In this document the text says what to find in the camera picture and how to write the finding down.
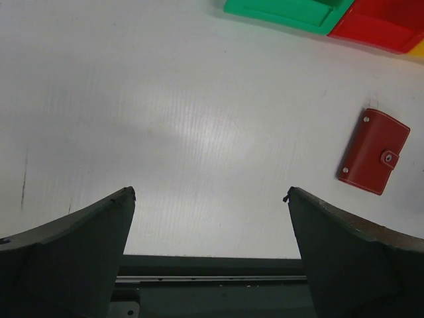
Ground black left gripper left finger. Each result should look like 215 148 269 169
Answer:
1 187 136 317

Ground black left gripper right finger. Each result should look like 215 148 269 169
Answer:
284 187 423 317

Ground red leather card holder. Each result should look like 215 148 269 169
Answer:
337 108 411 195

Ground yellow plastic bin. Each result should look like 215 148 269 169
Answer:
409 41 424 58

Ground red plastic bin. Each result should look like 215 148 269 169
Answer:
328 0 423 54

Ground green plastic bin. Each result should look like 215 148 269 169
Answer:
223 0 353 35

